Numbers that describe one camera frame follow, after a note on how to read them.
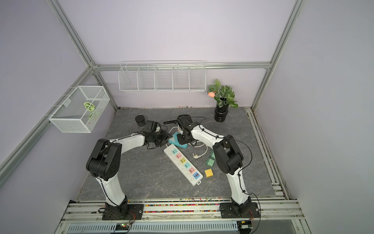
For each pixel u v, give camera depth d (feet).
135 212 2.42
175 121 3.67
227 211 2.42
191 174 2.75
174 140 3.19
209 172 2.79
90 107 2.60
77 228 2.32
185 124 2.53
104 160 1.65
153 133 2.71
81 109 2.71
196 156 3.00
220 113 3.48
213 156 3.00
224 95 2.90
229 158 1.75
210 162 2.91
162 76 3.28
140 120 3.56
